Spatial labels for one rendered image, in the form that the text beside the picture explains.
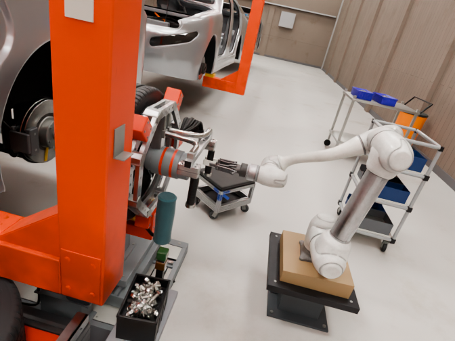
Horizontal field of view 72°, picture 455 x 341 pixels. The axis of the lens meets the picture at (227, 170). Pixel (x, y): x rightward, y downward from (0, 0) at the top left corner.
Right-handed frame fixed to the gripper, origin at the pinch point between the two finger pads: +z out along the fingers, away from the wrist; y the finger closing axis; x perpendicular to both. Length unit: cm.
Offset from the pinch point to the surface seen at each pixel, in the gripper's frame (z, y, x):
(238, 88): 27, 344, -21
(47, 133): 75, -24, 5
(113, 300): 30, -42, -69
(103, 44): 19, -76, 57
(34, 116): 80, -26, 13
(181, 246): 11, 17, -75
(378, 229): -140, 92, -65
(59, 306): 49, -57, -65
